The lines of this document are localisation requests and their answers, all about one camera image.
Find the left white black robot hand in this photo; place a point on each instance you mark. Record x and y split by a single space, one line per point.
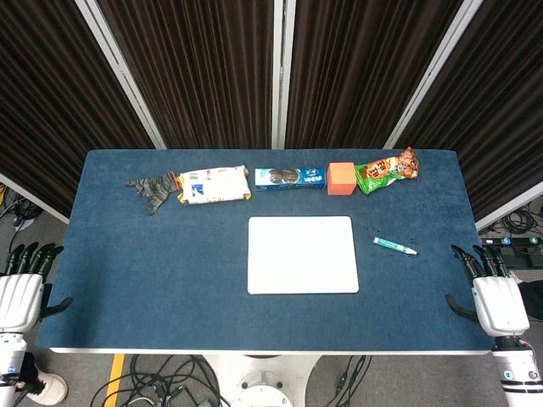
19 299

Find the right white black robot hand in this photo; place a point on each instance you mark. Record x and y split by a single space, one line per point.
500 303

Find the green white marker pen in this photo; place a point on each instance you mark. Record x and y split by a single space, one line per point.
392 245

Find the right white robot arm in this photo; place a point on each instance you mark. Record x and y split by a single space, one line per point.
519 373

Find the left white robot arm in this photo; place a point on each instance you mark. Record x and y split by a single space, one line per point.
10 369

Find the white rectangular board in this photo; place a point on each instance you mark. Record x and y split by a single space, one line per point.
302 255

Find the black power box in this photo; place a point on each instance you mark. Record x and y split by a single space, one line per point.
519 252

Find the white sneaker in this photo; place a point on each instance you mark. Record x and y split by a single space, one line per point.
51 388

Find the blue felt table cover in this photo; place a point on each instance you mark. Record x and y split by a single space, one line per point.
169 275

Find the grey striped work glove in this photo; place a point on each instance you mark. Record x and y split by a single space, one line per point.
155 188

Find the green orange snack bag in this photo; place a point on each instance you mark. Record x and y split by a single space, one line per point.
382 171

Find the orange foam block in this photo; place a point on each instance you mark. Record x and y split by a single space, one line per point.
340 180

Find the blue cookie box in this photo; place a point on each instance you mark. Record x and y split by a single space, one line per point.
290 178

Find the white partition frame post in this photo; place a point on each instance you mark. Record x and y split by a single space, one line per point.
282 76
509 207
34 197
430 80
123 76

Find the white table pedestal base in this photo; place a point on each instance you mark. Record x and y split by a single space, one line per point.
263 379

